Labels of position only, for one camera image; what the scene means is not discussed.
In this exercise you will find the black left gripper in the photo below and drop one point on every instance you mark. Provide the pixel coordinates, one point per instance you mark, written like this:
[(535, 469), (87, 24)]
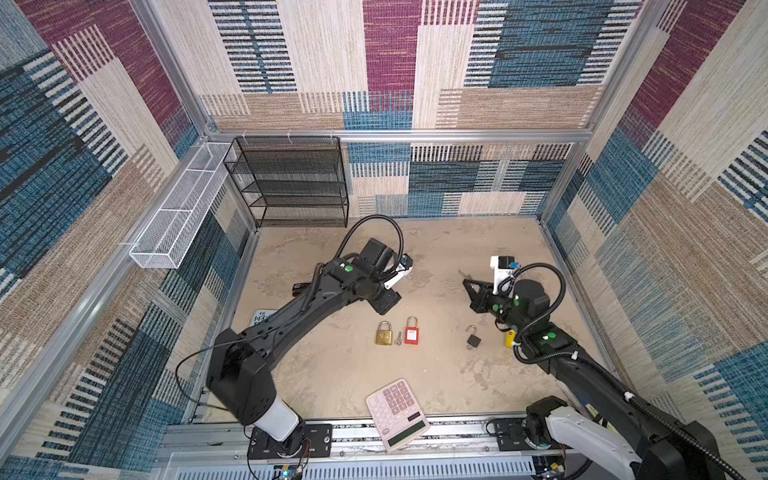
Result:
[(389, 298)]

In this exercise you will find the black stapler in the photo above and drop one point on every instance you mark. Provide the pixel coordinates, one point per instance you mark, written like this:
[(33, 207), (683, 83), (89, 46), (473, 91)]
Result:
[(299, 289)]

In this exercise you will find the dark blue hardcover book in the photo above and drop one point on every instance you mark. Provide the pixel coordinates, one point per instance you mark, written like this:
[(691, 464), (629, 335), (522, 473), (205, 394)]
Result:
[(575, 399)]

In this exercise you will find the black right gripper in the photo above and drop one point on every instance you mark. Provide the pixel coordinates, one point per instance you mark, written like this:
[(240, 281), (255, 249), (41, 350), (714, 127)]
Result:
[(484, 292)]

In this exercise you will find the treehouse paperback book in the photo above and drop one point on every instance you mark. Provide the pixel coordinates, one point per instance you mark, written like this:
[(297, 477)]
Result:
[(261, 316)]

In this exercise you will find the red safety padlock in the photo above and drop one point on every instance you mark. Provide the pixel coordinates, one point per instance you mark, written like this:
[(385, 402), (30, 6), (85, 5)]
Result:
[(412, 332)]

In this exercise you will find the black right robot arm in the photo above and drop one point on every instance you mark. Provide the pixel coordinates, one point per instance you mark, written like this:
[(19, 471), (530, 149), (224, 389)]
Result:
[(637, 440)]

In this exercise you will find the pink calculator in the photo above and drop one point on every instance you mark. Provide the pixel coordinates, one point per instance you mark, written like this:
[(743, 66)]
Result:
[(397, 415)]

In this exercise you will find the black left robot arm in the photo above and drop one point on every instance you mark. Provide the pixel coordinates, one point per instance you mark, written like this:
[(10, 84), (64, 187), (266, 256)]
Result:
[(240, 368)]

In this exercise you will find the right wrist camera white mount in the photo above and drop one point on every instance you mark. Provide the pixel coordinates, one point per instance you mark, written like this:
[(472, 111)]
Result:
[(505, 268)]

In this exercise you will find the black wire shelf rack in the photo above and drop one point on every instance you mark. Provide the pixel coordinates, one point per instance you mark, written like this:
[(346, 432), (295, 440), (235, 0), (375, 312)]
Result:
[(290, 181)]

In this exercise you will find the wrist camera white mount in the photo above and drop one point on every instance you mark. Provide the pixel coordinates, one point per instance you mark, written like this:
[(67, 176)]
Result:
[(505, 268), (403, 269)]

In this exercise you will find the white wire mesh basket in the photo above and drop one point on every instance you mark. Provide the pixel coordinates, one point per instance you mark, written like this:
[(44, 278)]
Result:
[(166, 240)]

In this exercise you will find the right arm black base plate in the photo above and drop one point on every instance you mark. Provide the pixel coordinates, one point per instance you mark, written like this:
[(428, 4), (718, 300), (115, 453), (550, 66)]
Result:
[(511, 434)]

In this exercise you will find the small black padlock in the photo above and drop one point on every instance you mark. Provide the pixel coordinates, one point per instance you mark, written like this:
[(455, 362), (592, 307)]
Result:
[(473, 341)]

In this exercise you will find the brass padlock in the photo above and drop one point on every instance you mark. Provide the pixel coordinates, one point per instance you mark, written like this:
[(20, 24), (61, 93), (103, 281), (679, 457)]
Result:
[(384, 334)]

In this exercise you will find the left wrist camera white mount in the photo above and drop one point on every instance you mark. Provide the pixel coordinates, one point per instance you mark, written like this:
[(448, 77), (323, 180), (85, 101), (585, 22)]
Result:
[(403, 269)]

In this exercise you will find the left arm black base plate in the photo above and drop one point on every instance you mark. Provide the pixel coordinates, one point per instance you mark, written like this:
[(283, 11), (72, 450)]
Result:
[(313, 440)]

